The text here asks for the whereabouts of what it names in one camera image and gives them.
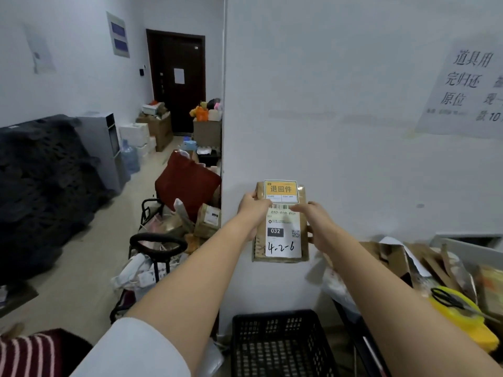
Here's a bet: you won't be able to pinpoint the person's left forearm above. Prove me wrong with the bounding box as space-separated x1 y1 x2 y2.
124 219 255 374

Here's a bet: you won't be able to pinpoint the blue water jug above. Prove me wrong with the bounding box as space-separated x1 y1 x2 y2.
119 138 141 175

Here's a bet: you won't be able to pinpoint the person's left hand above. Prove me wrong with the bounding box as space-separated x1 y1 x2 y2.
237 191 273 242

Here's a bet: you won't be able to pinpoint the dark brown door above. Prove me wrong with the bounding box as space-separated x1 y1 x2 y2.
146 28 206 136

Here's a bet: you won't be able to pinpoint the open cardboard box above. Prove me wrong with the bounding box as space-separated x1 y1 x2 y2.
135 111 174 153

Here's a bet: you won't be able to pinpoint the cardboard box with toys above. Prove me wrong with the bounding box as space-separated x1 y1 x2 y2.
192 119 222 150

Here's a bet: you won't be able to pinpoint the black scissors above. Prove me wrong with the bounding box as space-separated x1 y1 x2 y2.
430 287 503 325

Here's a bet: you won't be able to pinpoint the person's right forearm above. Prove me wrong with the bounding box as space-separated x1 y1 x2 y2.
323 239 503 377

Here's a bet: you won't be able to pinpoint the black foam pile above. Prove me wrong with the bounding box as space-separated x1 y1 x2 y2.
0 114 115 288

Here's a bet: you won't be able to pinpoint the brown cardboard parcel with label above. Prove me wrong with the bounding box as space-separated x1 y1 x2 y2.
251 179 310 264

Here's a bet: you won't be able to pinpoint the yellow return sticker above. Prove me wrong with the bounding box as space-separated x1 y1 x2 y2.
264 179 300 204

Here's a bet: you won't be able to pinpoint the grey wall paper sheet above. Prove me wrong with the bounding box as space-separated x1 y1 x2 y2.
21 23 56 75

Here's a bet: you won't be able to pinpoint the red cushion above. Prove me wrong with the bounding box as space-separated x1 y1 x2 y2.
154 150 222 223

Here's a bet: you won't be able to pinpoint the white wall poster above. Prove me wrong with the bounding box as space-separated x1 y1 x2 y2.
414 33 503 140

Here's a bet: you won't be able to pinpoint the grey cabinet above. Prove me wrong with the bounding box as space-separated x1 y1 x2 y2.
74 111 131 193

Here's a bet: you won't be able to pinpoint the pile of cardboard scraps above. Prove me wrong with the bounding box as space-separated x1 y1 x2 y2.
359 238 477 304

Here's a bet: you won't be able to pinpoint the white power strip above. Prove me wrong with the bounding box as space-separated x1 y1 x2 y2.
111 253 159 292

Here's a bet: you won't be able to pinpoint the black plastic crate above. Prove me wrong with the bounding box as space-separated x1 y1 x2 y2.
230 308 341 377

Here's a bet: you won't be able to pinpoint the white storage box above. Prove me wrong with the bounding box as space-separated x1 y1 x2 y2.
117 121 151 148

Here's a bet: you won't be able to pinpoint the person's right hand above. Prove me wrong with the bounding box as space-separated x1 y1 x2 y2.
289 201 339 256

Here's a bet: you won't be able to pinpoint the blue and white wall sign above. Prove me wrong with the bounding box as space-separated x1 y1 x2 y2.
105 11 131 59

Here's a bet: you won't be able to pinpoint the black cart handle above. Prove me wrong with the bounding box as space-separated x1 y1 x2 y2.
128 232 189 284

